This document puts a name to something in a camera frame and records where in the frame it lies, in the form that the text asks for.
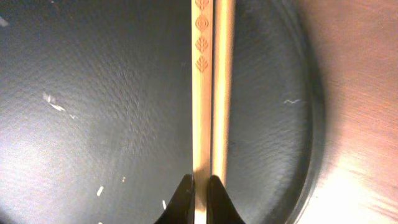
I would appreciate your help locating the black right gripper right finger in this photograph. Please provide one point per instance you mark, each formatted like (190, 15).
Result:
(220, 209)

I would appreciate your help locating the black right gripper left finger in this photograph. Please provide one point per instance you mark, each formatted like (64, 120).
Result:
(181, 208)

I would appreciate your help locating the wooden chopstick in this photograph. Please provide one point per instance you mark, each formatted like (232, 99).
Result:
(202, 46)
(222, 70)

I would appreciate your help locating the round black tray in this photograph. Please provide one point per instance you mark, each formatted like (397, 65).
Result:
(96, 111)

